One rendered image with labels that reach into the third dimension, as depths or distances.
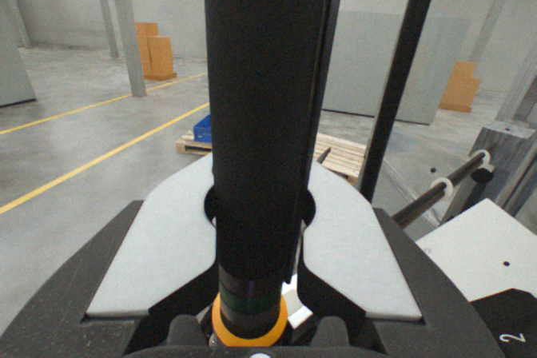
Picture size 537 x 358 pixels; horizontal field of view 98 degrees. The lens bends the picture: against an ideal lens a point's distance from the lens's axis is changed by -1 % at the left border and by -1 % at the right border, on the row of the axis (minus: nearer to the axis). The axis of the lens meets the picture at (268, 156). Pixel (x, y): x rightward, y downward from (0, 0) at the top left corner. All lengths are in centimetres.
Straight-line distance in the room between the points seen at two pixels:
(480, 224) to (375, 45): 522
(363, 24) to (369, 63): 75
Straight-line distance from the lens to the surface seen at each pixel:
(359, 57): 564
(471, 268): 55
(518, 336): 32
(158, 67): 846
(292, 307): 20
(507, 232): 57
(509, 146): 64
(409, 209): 30
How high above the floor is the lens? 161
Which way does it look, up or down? 28 degrees down
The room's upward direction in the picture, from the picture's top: 4 degrees clockwise
